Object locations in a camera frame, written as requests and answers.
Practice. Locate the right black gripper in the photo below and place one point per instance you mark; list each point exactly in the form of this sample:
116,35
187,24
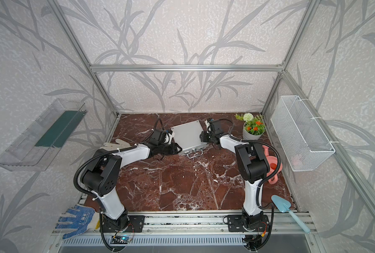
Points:
202,136

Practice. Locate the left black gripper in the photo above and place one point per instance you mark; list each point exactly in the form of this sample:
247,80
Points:
174,149

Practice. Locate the silver aluminium poker case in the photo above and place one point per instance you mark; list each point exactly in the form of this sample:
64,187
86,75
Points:
187,136

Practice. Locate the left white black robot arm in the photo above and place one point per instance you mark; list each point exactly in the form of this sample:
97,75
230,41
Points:
98,176

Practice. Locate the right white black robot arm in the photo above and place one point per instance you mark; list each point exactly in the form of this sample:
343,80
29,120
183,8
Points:
251,160

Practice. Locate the potted artificial flower plant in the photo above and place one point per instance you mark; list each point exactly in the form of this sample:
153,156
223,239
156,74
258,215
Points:
253,126

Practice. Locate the white work glove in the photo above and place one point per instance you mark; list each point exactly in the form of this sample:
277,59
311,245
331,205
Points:
118,144

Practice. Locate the pink watering can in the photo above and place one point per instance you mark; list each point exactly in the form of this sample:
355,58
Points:
272,161

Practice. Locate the light blue garden trowel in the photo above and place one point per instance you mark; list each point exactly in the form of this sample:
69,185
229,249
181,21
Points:
284,207

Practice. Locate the green circuit board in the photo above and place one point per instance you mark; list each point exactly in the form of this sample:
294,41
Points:
119,240

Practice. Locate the blue dotted work glove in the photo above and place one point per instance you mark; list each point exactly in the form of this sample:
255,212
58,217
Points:
76,221

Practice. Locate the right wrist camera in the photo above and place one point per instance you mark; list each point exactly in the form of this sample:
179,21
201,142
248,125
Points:
208,124

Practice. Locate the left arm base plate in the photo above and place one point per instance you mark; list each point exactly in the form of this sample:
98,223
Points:
129,224

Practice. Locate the white wire mesh basket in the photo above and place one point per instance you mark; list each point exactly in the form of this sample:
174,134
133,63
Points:
305,144

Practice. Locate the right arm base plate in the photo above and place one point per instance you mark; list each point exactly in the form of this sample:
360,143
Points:
239,224

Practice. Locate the clear plastic wall shelf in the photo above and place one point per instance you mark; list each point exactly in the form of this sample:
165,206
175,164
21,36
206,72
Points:
36,148

